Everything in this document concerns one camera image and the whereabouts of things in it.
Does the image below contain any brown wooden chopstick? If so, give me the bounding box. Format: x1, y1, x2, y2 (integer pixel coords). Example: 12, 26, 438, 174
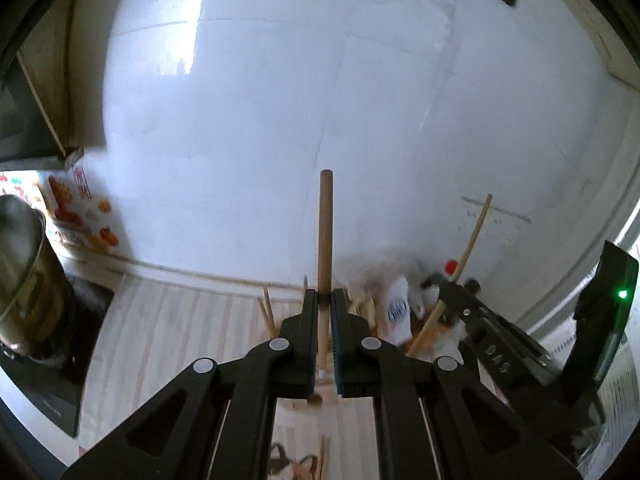
257, 296, 275, 339
317, 169, 335, 386
350, 294, 377, 330
404, 193, 494, 359
263, 287, 278, 337

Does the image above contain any range hood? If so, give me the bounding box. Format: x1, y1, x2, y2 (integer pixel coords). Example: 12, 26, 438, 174
0, 0, 85, 172

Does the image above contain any fruit wall sticker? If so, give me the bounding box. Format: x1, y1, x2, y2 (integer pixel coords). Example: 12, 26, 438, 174
0, 164, 122, 257

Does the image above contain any stainless steel pot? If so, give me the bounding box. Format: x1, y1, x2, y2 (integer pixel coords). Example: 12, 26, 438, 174
0, 194, 77, 362

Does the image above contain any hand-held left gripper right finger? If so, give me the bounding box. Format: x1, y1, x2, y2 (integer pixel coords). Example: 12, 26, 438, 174
330, 287, 583, 480

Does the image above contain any orange seasoning packet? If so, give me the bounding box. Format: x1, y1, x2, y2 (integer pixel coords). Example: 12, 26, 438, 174
409, 319, 453, 358

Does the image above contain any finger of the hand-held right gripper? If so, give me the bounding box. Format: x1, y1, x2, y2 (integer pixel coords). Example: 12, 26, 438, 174
462, 279, 506, 319
439, 282, 546, 387

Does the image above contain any striped cat print tablecloth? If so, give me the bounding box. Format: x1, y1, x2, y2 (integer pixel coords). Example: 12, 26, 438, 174
77, 277, 506, 480

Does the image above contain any white blue seasoning packet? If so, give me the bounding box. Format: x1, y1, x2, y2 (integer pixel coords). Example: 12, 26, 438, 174
382, 279, 414, 347

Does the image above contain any black gas stove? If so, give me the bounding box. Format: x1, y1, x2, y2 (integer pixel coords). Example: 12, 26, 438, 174
0, 274, 117, 439

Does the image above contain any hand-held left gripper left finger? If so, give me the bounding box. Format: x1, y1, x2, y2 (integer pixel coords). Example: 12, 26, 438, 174
62, 287, 321, 480

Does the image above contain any clear plastic bag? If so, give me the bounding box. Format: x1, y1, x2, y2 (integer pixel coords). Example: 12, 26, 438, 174
334, 249, 427, 303

